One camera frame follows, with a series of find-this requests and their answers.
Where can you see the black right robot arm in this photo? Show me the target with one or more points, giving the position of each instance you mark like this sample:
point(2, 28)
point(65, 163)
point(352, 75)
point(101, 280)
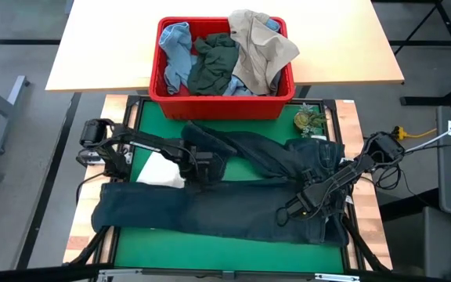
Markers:
point(351, 172)

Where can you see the cream canvas tote bag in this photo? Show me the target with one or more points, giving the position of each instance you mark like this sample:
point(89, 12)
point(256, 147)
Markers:
point(159, 172)

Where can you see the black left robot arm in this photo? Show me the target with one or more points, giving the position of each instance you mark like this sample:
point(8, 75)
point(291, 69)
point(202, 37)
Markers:
point(139, 139)

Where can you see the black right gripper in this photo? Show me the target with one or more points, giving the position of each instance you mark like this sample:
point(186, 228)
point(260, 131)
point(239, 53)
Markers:
point(304, 203)

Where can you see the green table mat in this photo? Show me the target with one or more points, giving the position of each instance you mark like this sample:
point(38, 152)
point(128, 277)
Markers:
point(225, 254)

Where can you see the black desk leg frame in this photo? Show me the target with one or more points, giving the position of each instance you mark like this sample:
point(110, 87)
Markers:
point(425, 100)

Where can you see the black aluminium table frame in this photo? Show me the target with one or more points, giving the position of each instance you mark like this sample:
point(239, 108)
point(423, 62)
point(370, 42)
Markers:
point(345, 258)

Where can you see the potted artificial succulent plant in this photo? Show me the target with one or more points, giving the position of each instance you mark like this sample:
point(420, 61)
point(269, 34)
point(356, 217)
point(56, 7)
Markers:
point(305, 119)

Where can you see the dark blue denim jeans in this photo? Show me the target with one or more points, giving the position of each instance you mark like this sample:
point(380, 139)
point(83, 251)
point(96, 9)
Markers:
point(229, 207)

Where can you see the light wooden desk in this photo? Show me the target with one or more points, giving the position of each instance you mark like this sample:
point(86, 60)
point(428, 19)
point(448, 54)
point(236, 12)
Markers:
point(112, 47)

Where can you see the grey desk leg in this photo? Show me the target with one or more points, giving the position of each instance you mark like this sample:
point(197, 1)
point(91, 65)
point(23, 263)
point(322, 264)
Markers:
point(10, 109)

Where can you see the beige garment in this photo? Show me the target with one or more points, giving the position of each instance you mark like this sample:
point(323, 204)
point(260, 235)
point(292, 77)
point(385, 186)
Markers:
point(262, 51)

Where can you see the dark green garment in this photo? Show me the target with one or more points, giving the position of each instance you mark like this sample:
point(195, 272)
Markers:
point(213, 62)

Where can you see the light blue denim garment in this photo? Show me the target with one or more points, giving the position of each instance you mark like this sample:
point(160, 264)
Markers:
point(176, 51)

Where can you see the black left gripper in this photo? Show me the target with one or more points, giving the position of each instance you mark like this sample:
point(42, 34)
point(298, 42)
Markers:
point(202, 160)

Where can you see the red plastic laundry basket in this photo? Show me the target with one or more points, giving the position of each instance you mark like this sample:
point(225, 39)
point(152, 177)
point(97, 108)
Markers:
point(194, 107)

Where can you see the grey cabinet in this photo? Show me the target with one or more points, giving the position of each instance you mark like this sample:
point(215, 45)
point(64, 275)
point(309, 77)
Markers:
point(417, 243)

